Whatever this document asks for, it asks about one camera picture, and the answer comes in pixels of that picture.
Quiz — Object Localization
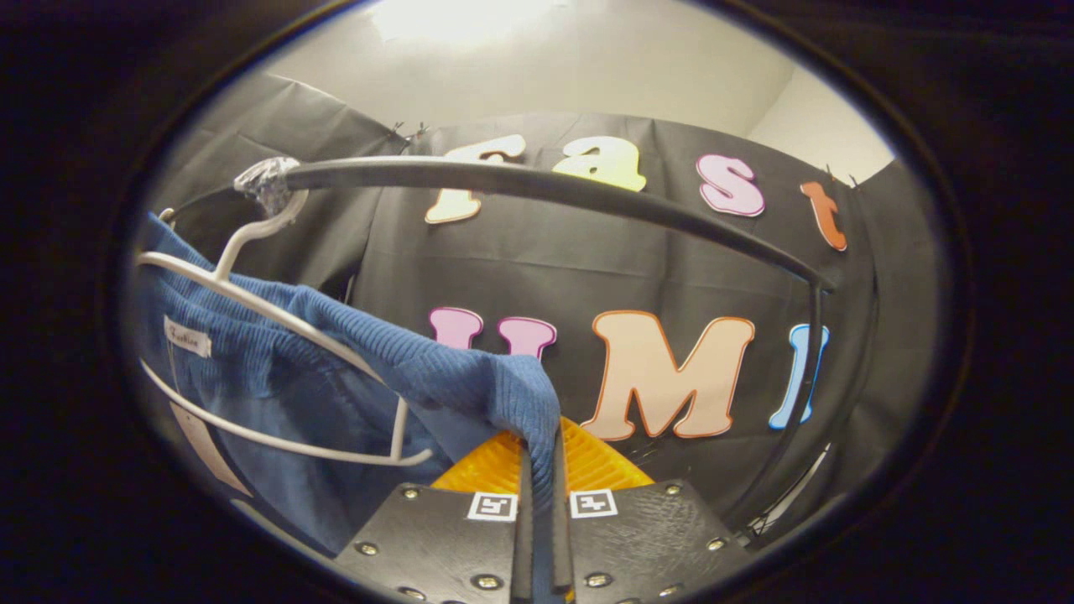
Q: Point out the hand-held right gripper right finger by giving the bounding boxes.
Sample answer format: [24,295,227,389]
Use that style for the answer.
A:
[550,417,753,604]

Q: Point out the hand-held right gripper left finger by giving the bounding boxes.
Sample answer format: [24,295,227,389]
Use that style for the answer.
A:
[334,430,535,604]

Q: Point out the blue corduroy jacket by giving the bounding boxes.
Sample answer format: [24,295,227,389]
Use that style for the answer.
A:
[134,211,561,604]

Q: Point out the white hanger with taped hook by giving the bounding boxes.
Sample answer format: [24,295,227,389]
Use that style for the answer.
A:
[137,156,435,468]

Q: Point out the black backdrop cloth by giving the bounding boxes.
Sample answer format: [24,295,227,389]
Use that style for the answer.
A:
[143,71,953,546]

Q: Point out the black clothes rail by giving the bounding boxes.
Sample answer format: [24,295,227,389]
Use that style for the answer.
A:
[164,155,840,538]

